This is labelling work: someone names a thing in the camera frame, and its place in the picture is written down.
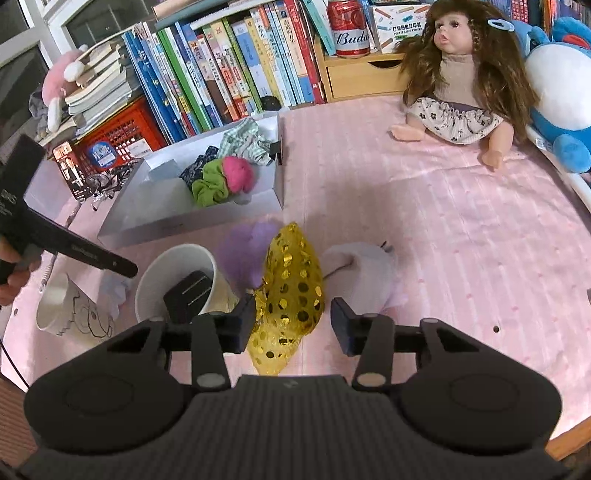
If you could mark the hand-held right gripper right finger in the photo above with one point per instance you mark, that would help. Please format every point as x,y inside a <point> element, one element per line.
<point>341,327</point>

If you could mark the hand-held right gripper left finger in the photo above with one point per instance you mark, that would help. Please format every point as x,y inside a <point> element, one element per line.
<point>242,323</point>

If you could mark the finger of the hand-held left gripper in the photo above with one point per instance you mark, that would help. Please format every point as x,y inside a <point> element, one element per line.
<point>92,256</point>
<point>189,293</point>

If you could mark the paper cup with yellow drawing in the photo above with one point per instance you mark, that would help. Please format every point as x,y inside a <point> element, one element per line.
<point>152,281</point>

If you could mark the gold sequin cloth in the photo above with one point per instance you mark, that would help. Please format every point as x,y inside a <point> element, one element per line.
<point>291,286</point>

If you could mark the paper cup with animal drawing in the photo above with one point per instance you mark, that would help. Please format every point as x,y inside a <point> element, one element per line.
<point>83,318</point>

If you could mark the white cardboard box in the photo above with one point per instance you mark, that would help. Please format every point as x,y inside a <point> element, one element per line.
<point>152,226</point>

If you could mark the large white foam block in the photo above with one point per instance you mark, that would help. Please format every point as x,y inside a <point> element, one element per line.
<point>171,198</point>

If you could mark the green scrunchie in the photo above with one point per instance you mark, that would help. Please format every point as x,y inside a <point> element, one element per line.
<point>210,189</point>

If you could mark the navy patterned cloth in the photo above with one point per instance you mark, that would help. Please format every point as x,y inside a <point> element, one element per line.
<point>201,166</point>

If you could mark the pink scrunchie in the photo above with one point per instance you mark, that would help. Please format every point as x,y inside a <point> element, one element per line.
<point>240,175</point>

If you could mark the green floral cloth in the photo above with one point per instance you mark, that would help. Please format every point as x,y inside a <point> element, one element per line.
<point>244,138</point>

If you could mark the person's left hand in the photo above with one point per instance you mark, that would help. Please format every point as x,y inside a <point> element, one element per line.
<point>27,271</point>

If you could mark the white folded paper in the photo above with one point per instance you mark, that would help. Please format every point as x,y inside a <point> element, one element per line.
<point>113,293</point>

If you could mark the white scrunchie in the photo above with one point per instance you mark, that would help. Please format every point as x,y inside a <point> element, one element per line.
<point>364,277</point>

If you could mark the purple scrunchie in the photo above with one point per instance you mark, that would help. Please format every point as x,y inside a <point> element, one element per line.
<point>244,254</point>

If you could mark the round blue sticker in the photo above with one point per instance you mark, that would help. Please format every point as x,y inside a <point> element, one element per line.
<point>100,154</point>

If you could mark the pink plush bunny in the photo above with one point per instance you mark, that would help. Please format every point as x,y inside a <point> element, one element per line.
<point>60,76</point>

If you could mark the red plastic crate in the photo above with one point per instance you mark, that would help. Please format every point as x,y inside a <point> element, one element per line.
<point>124,124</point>

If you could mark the stack of lying books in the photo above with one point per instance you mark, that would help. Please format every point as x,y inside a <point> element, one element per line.
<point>101,87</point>

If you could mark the pink striped tablecloth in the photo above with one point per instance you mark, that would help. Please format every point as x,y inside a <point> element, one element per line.
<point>461,230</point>

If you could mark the black binder clip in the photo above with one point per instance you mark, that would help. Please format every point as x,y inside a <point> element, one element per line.
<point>277,150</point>

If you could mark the row of upright books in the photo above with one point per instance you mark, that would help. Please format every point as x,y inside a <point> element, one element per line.
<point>221,69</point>

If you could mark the wooden drawer box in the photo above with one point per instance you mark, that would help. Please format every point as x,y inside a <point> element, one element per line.
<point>360,76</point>

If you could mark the long-haired doll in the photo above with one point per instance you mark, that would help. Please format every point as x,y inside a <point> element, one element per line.
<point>457,69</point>

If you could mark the red beer can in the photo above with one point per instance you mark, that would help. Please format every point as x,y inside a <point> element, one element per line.
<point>351,32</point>

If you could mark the white printed carton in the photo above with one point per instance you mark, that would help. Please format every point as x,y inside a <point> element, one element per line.
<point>399,30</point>

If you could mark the blue plush toy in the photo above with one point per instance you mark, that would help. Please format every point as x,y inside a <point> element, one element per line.
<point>558,83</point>

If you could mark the row of small books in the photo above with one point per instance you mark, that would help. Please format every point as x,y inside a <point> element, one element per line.
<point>531,9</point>

